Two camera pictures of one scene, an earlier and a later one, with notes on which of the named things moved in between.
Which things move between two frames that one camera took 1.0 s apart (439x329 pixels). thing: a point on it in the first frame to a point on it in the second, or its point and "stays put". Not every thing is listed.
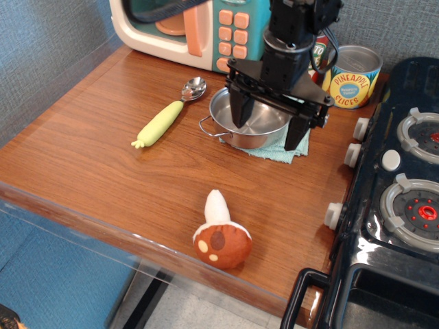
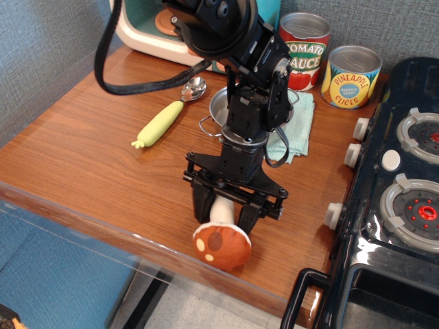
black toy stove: x=384 y=272 stays put
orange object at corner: x=9 y=319 stays put
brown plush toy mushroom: x=219 y=243 stays put
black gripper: x=280 y=79 to x=239 y=175
